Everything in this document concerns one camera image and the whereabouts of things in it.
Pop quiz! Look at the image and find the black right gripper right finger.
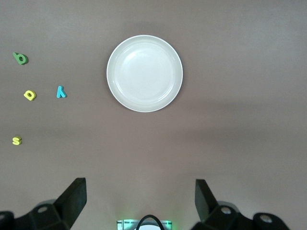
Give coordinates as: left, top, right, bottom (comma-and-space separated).
193, 179, 291, 230

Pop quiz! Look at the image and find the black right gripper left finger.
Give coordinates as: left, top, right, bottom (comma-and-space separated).
0, 177, 87, 230

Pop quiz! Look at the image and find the yellow letter o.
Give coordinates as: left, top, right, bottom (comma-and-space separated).
23, 90, 37, 102

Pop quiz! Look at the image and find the teal foam letter y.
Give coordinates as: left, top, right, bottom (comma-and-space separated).
56, 85, 68, 99

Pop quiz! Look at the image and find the green foam letter a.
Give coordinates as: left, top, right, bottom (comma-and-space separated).
12, 52, 29, 66

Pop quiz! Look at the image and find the brown table cover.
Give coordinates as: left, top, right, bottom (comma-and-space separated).
0, 0, 307, 230

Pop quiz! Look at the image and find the beige brown round plate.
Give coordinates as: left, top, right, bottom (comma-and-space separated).
106, 34, 184, 113

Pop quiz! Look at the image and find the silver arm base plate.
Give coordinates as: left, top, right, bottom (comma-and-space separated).
117, 218, 173, 230

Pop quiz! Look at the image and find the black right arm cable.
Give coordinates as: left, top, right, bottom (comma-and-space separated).
135, 214, 165, 230

